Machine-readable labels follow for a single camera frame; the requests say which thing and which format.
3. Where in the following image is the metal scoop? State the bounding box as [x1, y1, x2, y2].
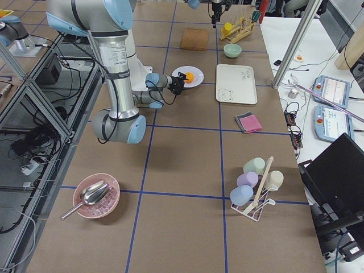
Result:
[60, 180, 110, 221]

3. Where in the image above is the wooden peg rack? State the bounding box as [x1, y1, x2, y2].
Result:
[219, 9, 255, 44]

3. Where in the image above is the wooden cutting board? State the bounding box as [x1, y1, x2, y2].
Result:
[180, 28, 209, 51]

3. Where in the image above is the white round plate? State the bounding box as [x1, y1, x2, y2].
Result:
[172, 65, 204, 88]

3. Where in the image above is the pink bowl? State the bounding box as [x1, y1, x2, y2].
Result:
[73, 173, 120, 219]

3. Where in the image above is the teach pendant tablet near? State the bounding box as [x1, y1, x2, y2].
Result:
[313, 105, 354, 142]

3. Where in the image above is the fried egg toy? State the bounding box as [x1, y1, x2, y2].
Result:
[293, 55, 303, 63]

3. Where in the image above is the yellow cup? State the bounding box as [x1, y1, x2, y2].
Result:
[221, 22, 233, 36]

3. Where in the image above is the orange fruit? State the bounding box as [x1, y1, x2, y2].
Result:
[184, 72, 194, 84]

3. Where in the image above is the red cylinder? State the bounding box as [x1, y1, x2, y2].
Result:
[259, 0, 270, 18]

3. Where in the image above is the white bear tray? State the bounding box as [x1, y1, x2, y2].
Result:
[216, 64, 258, 105]

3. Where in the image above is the blue cup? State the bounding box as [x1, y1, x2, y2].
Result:
[230, 185, 254, 206]

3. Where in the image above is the grey cloth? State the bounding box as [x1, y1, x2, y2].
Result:
[235, 112, 252, 131]

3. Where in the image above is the long rod tool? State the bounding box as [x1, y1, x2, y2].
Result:
[295, 84, 363, 122]

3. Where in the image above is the green bowl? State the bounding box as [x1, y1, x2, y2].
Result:
[224, 43, 242, 59]

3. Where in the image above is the pink cloth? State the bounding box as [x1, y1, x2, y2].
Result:
[240, 115, 262, 133]

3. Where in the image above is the black laptop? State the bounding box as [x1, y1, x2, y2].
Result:
[299, 133, 363, 215]

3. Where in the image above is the mint green cup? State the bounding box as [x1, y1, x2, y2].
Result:
[243, 157, 266, 175]

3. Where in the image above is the white wire cup rack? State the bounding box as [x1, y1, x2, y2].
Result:
[230, 156, 278, 222]

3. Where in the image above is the aluminium frame post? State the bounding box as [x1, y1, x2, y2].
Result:
[272, 0, 322, 89]

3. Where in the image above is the lavender cup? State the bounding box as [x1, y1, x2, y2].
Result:
[237, 171, 259, 188]

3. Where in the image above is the teach pendant tablet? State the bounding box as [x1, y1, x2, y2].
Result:
[312, 75, 350, 109]
[313, 105, 354, 142]

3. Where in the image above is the teach pendant tablet far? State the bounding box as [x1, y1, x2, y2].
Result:
[312, 75, 350, 109]

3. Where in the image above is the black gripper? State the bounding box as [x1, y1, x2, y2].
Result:
[211, 0, 223, 28]
[168, 72, 187, 95]

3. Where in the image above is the dark green cup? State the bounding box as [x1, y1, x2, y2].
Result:
[251, 10, 261, 23]

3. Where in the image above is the beige cup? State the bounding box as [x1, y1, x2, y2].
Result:
[264, 171, 284, 189]

